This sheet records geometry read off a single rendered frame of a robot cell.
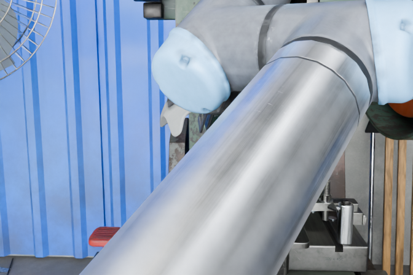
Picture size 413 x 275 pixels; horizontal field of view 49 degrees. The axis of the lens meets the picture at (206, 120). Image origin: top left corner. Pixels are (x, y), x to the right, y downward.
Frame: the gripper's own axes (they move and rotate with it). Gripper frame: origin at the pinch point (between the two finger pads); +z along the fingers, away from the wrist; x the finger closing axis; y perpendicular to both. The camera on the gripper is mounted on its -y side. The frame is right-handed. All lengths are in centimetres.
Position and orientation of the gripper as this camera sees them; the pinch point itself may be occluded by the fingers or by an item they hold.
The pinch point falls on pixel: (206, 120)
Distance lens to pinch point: 73.9
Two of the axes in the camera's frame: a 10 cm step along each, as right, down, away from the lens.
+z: -1.7, 5.2, 8.4
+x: 9.8, -0.4, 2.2
